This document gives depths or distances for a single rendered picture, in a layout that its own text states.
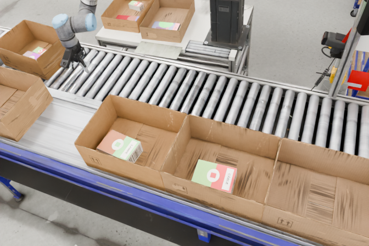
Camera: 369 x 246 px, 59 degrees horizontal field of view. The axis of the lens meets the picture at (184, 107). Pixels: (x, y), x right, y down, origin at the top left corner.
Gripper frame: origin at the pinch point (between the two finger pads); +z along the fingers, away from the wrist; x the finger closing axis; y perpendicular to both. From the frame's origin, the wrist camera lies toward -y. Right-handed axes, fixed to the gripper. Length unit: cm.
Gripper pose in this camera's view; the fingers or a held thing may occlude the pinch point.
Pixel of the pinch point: (79, 71)
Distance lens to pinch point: 209.9
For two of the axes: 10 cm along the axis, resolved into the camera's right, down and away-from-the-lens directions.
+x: -9.3, -2.3, 3.0
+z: 0.9, 6.4, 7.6
